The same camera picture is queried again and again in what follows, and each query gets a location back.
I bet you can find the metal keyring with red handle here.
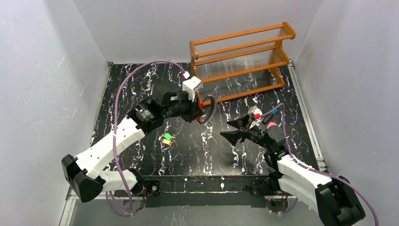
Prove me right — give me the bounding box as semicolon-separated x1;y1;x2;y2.
197;95;218;125

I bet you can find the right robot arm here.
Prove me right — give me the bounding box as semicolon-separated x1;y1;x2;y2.
220;113;366;226

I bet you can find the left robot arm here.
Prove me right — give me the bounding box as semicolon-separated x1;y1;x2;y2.
61;91;204;202

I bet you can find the pink and grey eraser block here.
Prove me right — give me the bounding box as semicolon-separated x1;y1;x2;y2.
267;122;277;128

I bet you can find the black marker with blue cap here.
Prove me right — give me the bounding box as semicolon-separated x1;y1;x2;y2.
264;109;278;121

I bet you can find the green key tag left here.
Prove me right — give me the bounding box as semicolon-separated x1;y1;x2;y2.
163;133;175;141

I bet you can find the yellow key tag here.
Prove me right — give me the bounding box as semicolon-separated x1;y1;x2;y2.
162;139;172;145

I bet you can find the orange wooden shelf rack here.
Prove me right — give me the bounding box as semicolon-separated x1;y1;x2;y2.
190;22;296;102

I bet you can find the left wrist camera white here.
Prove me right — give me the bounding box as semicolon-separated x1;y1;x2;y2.
182;76;203;102

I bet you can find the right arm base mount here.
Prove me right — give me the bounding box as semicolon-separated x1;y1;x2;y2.
242;184;288;213

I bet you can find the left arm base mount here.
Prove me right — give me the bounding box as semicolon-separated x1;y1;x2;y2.
130;179;160;197

